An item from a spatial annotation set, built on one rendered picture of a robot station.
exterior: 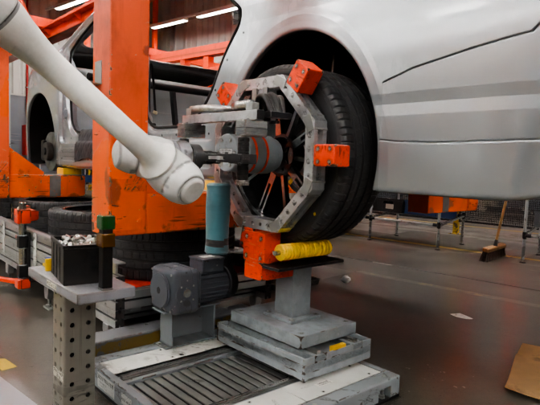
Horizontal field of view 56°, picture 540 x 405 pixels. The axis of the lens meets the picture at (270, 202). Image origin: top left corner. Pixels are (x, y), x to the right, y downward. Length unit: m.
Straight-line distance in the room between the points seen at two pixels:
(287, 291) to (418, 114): 0.83
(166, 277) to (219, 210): 0.35
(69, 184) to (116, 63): 2.08
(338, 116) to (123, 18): 0.90
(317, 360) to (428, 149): 0.80
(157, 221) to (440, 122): 1.16
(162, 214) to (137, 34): 0.70
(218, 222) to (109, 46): 0.77
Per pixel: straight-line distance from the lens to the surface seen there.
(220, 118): 1.71
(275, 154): 1.80
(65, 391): 1.79
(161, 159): 1.21
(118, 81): 2.05
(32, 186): 3.94
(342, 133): 1.69
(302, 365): 1.81
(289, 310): 2.00
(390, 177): 1.64
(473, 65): 1.54
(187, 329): 2.25
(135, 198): 2.06
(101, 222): 1.48
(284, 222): 1.75
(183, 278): 1.98
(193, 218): 2.21
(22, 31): 1.17
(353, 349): 1.99
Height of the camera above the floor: 0.82
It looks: 4 degrees down
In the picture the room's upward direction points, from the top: 2 degrees clockwise
